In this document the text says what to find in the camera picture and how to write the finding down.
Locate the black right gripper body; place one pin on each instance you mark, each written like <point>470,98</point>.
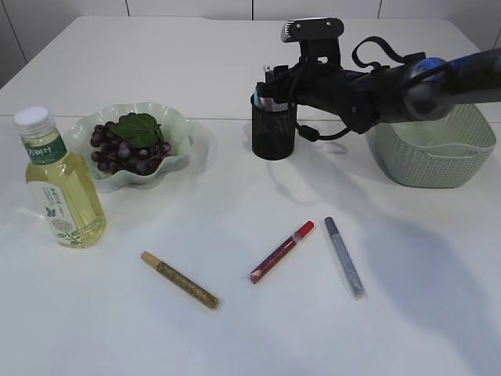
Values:
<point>321,86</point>

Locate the pink purple small scissors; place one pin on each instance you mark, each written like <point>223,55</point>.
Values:
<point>270,105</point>

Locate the clear plastic ruler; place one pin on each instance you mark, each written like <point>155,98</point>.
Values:
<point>268,72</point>

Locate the silver glitter marker pen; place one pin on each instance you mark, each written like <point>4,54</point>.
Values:
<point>347,265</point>

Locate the red marker pen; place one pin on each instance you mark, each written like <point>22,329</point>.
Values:
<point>279,253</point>

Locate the purple artificial grape bunch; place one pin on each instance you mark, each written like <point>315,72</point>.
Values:
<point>133,143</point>

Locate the gold glitter marker pen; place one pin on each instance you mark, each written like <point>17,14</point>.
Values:
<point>193,289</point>

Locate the green tea plastic bottle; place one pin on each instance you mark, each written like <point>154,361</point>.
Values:
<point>60,181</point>

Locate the blue scissors with cover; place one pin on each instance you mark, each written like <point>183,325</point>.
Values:
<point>257,100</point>

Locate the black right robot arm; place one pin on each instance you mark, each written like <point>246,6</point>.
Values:
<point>418,88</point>

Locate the black mesh pen holder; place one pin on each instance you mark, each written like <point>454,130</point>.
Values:
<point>272,133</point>

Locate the green woven plastic basket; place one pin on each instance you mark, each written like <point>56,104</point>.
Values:
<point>442,154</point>

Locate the green wavy glass plate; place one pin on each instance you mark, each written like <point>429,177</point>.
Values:
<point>175,126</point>

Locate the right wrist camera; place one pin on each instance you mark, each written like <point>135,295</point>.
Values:
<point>317,38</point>

